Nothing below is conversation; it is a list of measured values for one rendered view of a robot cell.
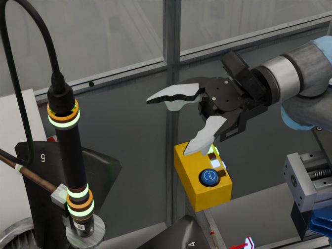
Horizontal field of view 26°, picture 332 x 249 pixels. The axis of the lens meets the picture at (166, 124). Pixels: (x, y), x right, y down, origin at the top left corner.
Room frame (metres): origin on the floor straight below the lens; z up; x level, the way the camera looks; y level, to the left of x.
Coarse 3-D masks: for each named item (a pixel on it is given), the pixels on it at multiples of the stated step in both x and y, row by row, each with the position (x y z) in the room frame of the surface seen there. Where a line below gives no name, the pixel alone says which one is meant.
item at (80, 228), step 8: (56, 80) 0.61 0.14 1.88; (64, 80) 0.61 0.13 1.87; (56, 88) 0.61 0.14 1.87; (64, 88) 0.61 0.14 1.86; (48, 96) 0.61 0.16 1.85; (56, 96) 0.60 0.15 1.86; (64, 96) 0.60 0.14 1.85; (72, 96) 0.61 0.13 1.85; (48, 104) 0.61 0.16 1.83; (56, 104) 0.60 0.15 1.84; (64, 104) 0.60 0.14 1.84; (72, 104) 0.61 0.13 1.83; (56, 112) 0.60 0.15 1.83; (64, 112) 0.60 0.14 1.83; (80, 224) 0.60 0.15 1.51; (88, 224) 0.60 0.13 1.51; (80, 232) 0.60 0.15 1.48; (88, 232) 0.60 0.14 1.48
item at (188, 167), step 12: (180, 144) 1.08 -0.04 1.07; (180, 156) 1.04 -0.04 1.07; (192, 156) 1.04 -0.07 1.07; (204, 156) 1.04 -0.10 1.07; (216, 156) 1.04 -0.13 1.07; (180, 168) 1.02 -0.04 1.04; (192, 168) 1.00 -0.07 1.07; (204, 168) 1.00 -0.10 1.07; (216, 168) 1.00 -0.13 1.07; (192, 180) 0.97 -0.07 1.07; (228, 180) 0.97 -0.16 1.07; (192, 192) 0.94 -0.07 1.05; (204, 192) 0.93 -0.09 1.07; (216, 192) 0.94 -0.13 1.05; (228, 192) 0.95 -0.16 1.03; (192, 204) 0.94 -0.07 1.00; (204, 204) 0.93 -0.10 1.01; (216, 204) 0.94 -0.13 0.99
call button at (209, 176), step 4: (204, 172) 0.98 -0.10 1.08; (208, 172) 0.98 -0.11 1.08; (212, 172) 0.98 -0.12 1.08; (204, 176) 0.97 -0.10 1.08; (208, 176) 0.97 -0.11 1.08; (212, 176) 0.97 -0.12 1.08; (216, 176) 0.97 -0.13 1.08; (204, 180) 0.96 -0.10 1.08; (208, 180) 0.96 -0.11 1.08; (212, 180) 0.96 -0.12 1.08; (216, 180) 0.96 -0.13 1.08; (208, 184) 0.95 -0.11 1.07
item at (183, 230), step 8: (184, 216) 0.78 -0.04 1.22; (192, 216) 0.78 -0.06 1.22; (176, 224) 0.76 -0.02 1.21; (184, 224) 0.76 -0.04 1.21; (192, 224) 0.76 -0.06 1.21; (168, 232) 0.75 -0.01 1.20; (176, 232) 0.75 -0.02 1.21; (184, 232) 0.75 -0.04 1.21; (192, 232) 0.75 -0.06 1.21; (200, 232) 0.75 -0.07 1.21; (152, 240) 0.73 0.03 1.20; (160, 240) 0.73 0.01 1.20; (168, 240) 0.73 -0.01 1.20; (176, 240) 0.73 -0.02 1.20; (184, 240) 0.73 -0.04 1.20; (200, 240) 0.73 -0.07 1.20; (144, 248) 0.71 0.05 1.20; (152, 248) 0.71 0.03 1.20; (160, 248) 0.71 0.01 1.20; (168, 248) 0.71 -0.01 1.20; (176, 248) 0.71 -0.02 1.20; (184, 248) 0.71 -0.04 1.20; (200, 248) 0.71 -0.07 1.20; (208, 248) 0.71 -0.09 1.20
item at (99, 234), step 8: (56, 192) 0.64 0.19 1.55; (56, 200) 0.63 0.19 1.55; (64, 200) 0.62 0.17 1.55; (56, 208) 0.62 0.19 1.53; (64, 208) 0.62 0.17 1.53; (64, 216) 0.61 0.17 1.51; (96, 216) 0.64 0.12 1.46; (64, 224) 0.62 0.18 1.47; (72, 224) 0.62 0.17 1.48; (96, 224) 0.63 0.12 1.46; (72, 232) 0.61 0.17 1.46; (96, 232) 0.61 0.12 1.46; (104, 232) 0.61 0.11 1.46; (72, 240) 0.59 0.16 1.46; (80, 240) 0.59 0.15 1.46; (88, 240) 0.59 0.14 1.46; (96, 240) 0.59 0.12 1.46; (80, 248) 0.58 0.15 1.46; (88, 248) 0.58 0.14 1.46
